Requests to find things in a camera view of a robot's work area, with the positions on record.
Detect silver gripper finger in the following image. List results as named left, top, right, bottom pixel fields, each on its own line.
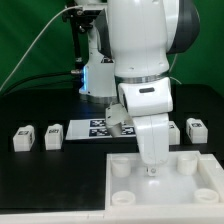
left=147, top=166, right=158, bottom=177

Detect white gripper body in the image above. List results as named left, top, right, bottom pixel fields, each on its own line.
left=133, top=113, right=169, bottom=167

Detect white square tabletop tray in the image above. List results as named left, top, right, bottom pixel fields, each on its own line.
left=105, top=151, right=224, bottom=209

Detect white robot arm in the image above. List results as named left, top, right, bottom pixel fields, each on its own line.
left=78, top=0, right=200, bottom=176

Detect white sheet with tags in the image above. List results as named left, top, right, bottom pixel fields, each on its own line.
left=65, top=117, right=138, bottom=141

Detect green backdrop cloth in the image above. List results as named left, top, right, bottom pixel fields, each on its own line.
left=0, top=0, right=224, bottom=96

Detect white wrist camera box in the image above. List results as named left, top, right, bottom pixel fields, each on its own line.
left=105, top=103, right=133, bottom=137

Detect black cables on table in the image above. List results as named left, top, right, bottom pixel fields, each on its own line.
left=0, top=71, right=84, bottom=98

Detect black camera on mount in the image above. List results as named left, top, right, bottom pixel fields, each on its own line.
left=62, top=2, right=107, bottom=34

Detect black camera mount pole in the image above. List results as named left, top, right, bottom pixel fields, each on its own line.
left=70, top=15, right=84, bottom=92

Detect grey camera cable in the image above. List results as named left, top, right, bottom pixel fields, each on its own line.
left=0, top=5, right=84, bottom=94

